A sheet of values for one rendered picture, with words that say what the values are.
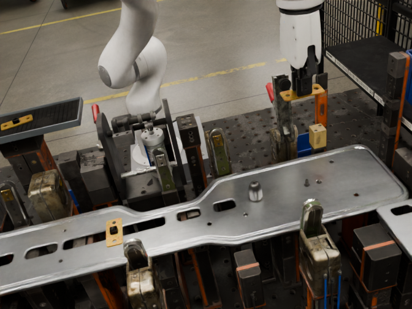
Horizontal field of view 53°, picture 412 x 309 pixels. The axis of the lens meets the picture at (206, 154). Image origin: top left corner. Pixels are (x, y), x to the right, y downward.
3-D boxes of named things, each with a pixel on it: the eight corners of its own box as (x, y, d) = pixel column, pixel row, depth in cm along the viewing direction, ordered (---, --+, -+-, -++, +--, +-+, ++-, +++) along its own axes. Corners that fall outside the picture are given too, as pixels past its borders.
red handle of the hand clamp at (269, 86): (279, 135, 105) (261, 83, 111) (278, 139, 107) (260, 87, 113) (295, 132, 105) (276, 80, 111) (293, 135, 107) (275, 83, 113)
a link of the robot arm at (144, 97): (121, 112, 146) (100, 48, 131) (162, 89, 154) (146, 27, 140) (141, 122, 138) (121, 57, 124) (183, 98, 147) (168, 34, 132)
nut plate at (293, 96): (285, 102, 82) (284, 97, 81) (279, 93, 85) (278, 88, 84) (325, 92, 83) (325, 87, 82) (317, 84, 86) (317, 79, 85)
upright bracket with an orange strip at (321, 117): (316, 221, 129) (316, 75, 100) (314, 217, 130) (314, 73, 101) (325, 218, 129) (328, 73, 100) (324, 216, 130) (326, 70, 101)
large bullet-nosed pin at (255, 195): (251, 208, 98) (249, 187, 94) (248, 199, 100) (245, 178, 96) (265, 205, 98) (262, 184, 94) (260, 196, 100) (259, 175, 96)
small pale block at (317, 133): (314, 232, 125) (313, 132, 104) (309, 224, 128) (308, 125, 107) (325, 229, 126) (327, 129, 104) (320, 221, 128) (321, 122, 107)
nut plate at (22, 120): (1, 131, 110) (-1, 127, 109) (0, 125, 113) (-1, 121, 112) (33, 120, 112) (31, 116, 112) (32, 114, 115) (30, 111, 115)
